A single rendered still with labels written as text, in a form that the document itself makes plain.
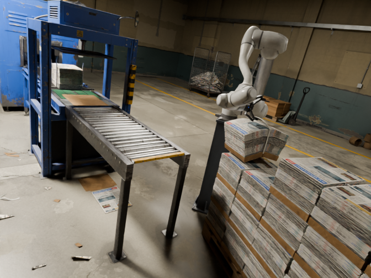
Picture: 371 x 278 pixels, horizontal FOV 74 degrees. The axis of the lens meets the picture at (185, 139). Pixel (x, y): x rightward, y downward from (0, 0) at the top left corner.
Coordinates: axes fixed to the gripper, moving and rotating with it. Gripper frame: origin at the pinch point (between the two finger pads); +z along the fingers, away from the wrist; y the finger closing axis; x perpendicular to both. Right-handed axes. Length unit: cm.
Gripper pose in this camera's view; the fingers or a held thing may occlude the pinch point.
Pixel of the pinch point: (263, 110)
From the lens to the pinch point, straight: 195.9
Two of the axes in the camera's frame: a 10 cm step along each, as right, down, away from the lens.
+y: -2.7, 9.1, 3.2
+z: 8.9, 1.1, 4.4
